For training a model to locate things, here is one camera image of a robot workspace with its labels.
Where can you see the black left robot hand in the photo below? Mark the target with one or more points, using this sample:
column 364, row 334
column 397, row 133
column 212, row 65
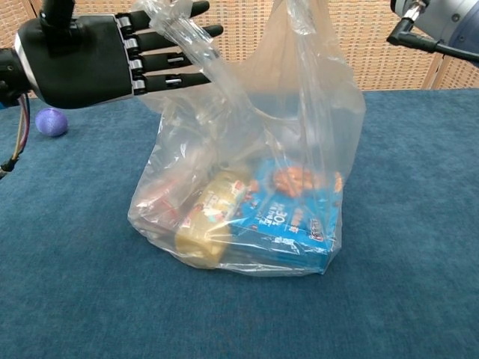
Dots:
column 75, row 60

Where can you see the clear plastic shopping bag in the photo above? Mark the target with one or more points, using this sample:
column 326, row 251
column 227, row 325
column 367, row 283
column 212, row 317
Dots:
column 318, row 123

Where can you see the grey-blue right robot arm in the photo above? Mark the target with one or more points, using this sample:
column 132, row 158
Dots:
column 445, row 15

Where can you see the purple ball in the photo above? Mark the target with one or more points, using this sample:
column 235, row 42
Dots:
column 51, row 123

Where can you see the red white snack packet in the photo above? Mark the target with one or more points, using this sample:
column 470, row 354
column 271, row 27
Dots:
column 164, row 205

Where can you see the teal table cloth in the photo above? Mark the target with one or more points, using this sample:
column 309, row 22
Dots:
column 75, row 261

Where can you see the yellow snack packet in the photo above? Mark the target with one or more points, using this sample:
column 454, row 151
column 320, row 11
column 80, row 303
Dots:
column 198, row 243

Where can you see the blue cookie box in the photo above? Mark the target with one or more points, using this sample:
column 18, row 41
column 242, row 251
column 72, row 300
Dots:
column 284, row 239

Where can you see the woven bamboo folding screen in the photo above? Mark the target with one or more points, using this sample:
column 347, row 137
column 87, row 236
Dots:
column 374, row 56

